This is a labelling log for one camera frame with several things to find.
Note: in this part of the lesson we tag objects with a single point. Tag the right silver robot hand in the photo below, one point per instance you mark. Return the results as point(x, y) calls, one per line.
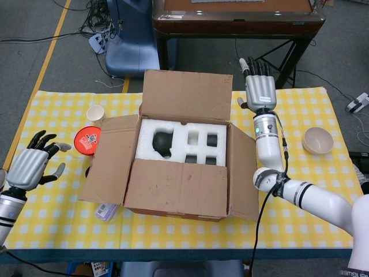
point(261, 89)

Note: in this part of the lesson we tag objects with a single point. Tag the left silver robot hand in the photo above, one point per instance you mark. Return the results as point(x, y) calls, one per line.
point(27, 170)

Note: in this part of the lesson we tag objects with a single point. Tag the red-brown cardboard box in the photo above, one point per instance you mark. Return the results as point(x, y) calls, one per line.
point(178, 187)

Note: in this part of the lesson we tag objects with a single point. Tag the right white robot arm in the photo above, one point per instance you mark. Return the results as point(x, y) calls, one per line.
point(268, 144)

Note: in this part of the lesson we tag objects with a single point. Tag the black round disc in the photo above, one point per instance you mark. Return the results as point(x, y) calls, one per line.
point(87, 172)

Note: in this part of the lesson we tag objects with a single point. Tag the orange canister with red lid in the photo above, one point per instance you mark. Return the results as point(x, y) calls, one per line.
point(86, 141)

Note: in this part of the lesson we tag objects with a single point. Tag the brown wooden mahjong table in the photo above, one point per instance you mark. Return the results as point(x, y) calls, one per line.
point(239, 24)

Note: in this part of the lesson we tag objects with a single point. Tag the beige bowl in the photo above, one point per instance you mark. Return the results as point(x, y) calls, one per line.
point(317, 142)

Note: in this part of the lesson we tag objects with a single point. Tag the white paper cup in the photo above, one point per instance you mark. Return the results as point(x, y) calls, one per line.
point(95, 114)

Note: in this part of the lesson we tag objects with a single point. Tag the clear box with purple items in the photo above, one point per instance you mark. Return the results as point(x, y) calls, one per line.
point(106, 213)

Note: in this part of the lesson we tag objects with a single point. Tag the white foam insert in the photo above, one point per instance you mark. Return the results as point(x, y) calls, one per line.
point(178, 141)

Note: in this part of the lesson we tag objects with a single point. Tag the black round teapot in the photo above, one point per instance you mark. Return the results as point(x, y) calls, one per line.
point(162, 144)

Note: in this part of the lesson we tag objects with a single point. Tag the black flat device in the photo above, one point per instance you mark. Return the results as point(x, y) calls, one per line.
point(359, 155)

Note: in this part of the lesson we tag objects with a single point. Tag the colourful printed box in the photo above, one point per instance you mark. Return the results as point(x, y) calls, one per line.
point(98, 269)

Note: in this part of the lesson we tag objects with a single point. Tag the blue machine base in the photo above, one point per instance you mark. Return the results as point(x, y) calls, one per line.
point(135, 54)

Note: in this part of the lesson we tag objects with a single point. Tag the yellow checkered tablecloth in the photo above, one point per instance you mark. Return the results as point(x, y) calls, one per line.
point(302, 225)

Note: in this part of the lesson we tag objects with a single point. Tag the white power strip with plugs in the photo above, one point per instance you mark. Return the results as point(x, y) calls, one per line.
point(99, 43)

